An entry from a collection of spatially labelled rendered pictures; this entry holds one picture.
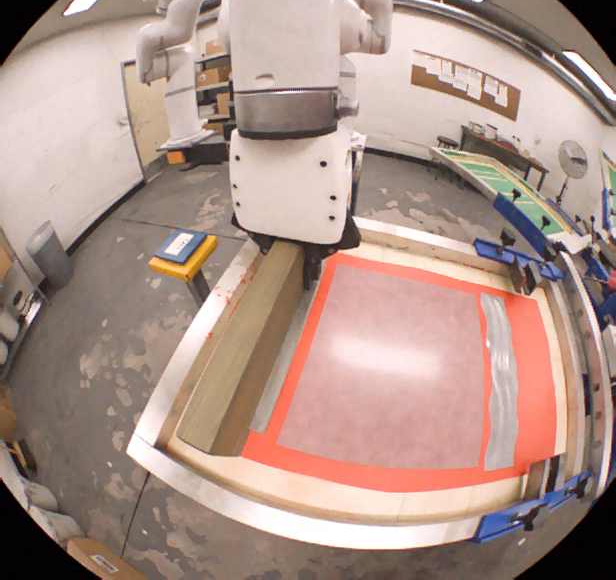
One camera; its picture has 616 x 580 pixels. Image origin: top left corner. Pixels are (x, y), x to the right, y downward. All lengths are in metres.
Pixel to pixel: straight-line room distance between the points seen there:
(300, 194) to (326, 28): 0.12
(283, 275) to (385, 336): 0.24
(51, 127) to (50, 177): 0.62
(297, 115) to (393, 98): 3.84
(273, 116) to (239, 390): 0.17
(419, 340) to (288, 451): 0.26
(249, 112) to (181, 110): 0.59
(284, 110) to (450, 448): 0.42
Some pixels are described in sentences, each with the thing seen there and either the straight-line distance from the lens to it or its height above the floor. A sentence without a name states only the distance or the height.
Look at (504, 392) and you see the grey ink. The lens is 0.47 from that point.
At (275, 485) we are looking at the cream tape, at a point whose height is 0.96.
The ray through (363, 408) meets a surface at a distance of 0.35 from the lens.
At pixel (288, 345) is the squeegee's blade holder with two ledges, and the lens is 0.24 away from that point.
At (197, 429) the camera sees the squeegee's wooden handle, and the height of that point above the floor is 1.14.
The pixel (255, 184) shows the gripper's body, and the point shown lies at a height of 1.21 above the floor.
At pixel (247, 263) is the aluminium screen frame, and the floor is 0.99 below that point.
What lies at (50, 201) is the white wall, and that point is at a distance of 3.40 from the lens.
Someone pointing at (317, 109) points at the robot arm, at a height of 1.27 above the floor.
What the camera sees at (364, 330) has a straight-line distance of 0.40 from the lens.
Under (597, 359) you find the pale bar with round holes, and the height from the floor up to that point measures 1.03.
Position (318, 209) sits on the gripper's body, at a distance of 0.19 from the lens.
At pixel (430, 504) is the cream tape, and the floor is 0.96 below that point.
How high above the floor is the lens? 1.29
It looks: 46 degrees down
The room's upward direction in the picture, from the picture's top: straight up
